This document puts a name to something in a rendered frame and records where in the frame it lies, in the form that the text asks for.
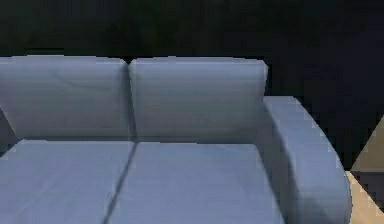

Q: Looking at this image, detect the blue grey sofa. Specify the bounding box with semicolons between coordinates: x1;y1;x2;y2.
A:
0;54;353;224

